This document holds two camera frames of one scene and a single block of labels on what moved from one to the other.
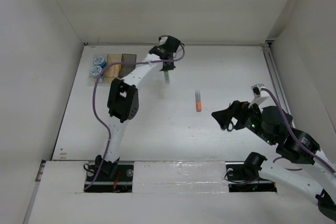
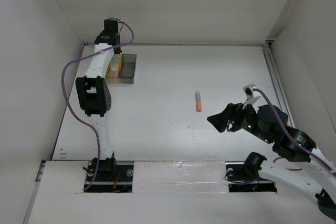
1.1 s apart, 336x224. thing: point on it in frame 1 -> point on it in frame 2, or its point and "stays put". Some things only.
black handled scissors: x=230 y=127 stays put
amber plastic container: x=113 y=64 stays put
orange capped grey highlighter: x=198 y=98 stays put
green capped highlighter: x=166 y=75 -> x=113 y=64
